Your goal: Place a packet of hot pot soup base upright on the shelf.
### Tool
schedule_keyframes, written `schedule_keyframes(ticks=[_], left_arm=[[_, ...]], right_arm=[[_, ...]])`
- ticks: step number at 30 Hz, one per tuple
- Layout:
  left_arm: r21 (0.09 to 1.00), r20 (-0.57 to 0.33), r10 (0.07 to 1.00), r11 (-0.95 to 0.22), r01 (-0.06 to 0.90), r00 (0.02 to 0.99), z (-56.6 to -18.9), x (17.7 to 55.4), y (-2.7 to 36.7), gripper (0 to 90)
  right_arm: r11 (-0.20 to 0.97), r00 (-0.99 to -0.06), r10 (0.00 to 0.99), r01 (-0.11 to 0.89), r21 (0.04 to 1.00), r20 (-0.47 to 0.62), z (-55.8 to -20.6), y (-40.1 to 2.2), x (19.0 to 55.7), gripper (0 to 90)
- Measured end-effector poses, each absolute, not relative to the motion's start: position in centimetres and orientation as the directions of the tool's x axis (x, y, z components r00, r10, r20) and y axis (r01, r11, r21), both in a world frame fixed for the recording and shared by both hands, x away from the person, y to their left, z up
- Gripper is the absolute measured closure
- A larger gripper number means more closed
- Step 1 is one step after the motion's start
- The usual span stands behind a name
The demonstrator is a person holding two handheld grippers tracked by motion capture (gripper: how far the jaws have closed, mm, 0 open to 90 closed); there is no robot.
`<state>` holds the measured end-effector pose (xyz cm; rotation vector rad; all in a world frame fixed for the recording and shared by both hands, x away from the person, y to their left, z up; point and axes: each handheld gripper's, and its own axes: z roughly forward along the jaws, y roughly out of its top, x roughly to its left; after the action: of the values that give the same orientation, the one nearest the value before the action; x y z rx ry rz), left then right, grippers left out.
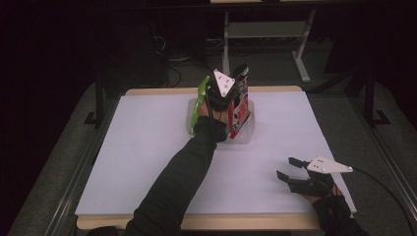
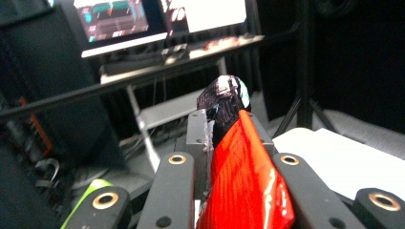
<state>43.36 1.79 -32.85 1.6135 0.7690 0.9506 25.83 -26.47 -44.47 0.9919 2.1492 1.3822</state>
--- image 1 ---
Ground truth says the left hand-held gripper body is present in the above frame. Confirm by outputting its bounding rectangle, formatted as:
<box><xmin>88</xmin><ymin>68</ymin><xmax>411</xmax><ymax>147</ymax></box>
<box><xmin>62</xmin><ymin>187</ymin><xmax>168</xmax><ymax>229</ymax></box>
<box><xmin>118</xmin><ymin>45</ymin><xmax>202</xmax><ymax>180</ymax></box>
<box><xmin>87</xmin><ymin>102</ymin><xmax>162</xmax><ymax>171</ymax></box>
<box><xmin>206</xmin><ymin>69</ymin><xmax>238</xmax><ymax>113</ymax></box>

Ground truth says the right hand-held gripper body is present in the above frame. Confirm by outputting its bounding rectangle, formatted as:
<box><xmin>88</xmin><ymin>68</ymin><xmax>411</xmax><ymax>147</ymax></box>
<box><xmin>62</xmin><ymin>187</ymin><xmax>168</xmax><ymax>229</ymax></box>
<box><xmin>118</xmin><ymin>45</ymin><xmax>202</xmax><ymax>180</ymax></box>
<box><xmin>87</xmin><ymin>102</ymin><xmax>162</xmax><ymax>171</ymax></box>
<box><xmin>288</xmin><ymin>155</ymin><xmax>354</xmax><ymax>198</ymax></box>

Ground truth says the red and black food packet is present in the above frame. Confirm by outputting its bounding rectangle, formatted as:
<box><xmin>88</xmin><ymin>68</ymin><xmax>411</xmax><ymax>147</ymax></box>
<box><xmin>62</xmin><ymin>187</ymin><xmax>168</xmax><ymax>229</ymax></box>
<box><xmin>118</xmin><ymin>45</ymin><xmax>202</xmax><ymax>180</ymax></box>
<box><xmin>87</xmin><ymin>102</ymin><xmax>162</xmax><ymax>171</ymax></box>
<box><xmin>227</xmin><ymin>64</ymin><xmax>252</xmax><ymax>141</ymax></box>

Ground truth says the green and white food packet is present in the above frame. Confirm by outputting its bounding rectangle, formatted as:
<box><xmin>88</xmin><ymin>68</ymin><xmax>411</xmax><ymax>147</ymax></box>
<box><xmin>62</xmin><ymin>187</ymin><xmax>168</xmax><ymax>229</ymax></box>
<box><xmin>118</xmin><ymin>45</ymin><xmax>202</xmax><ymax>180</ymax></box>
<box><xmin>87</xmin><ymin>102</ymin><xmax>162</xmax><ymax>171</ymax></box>
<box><xmin>191</xmin><ymin>75</ymin><xmax>211</xmax><ymax>138</ymax></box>

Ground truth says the clear plastic container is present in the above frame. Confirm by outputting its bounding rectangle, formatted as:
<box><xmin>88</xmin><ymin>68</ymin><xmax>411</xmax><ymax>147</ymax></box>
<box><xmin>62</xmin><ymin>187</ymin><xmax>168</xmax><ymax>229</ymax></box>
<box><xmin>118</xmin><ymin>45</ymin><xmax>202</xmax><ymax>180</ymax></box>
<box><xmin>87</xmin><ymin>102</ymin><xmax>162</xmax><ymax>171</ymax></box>
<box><xmin>185</xmin><ymin>97</ymin><xmax>257</xmax><ymax>146</ymax></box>

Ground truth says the person's right hand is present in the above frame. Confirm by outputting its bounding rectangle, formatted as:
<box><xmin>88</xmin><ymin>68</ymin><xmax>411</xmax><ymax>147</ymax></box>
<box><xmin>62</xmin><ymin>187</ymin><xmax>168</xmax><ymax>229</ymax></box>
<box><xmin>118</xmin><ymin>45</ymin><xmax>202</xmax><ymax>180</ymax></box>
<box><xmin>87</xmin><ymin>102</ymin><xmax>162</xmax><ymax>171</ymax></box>
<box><xmin>299</xmin><ymin>184</ymin><xmax>344</xmax><ymax>205</ymax></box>

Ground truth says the person's left hand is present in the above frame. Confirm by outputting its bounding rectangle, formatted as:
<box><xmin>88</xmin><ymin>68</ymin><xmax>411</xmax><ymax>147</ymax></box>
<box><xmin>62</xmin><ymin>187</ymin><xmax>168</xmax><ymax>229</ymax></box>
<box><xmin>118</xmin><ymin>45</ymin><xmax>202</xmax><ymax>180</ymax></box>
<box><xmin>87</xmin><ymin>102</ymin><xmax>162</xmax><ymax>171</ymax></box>
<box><xmin>198</xmin><ymin>101</ymin><xmax>228</xmax><ymax>124</ymax></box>

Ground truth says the black metal stand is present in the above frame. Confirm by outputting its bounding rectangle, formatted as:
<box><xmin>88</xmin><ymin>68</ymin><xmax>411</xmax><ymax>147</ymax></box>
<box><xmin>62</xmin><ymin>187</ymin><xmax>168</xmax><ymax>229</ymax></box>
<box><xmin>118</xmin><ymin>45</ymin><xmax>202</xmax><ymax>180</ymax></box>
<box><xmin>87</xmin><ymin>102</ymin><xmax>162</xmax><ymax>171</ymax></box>
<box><xmin>83</xmin><ymin>78</ymin><xmax>106</xmax><ymax>129</ymax></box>
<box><xmin>363</xmin><ymin>67</ymin><xmax>391</xmax><ymax>128</ymax></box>

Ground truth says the left hand-held gripper cable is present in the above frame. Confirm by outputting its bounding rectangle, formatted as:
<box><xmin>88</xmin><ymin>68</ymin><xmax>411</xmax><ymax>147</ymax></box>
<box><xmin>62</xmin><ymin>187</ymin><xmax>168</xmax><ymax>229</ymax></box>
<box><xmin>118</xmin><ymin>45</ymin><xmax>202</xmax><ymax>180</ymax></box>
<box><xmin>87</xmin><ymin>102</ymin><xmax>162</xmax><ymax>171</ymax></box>
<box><xmin>206</xmin><ymin>94</ymin><xmax>215</xmax><ymax>123</ymax></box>

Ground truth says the hand-held gripper cable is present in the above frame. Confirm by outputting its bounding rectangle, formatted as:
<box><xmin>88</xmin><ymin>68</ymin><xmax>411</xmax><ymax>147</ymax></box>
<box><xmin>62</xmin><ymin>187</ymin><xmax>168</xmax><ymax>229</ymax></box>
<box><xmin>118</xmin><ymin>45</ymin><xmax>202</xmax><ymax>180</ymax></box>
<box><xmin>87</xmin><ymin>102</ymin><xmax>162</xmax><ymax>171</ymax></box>
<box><xmin>206</xmin><ymin>94</ymin><xmax>215</xmax><ymax>123</ymax></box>
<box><xmin>351</xmin><ymin>166</ymin><xmax>417</xmax><ymax>236</ymax></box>

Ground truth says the white metal table frame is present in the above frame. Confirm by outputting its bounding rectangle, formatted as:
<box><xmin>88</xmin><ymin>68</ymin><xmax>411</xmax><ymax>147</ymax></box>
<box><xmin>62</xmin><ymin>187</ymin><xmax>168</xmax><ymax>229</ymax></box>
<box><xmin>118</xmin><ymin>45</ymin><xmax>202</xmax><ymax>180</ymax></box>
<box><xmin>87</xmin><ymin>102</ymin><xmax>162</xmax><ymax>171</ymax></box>
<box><xmin>221</xmin><ymin>9</ymin><xmax>318</xmax><ymax>85</ymax></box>

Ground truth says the black floor cable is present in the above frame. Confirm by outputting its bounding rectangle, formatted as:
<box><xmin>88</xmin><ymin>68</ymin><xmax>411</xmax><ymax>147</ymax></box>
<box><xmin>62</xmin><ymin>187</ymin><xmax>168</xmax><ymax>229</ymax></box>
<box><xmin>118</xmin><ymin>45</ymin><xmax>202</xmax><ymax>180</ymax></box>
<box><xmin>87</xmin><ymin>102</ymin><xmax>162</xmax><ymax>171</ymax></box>
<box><xmin>166</xmin><ymin>63</ymin><xmax>217</xmax><ymax>89</ymax></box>

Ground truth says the right hand-held gripper cable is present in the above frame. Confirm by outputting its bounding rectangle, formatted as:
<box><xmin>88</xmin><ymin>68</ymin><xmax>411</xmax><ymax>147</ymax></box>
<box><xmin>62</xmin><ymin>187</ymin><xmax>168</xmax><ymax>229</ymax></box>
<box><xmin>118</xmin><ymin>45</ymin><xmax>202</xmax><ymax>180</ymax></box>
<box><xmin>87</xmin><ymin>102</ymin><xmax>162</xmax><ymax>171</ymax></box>
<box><xmin>351</xmin><ymin>166</ymin><xmax>417</xmax><ymax>236</ymax></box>

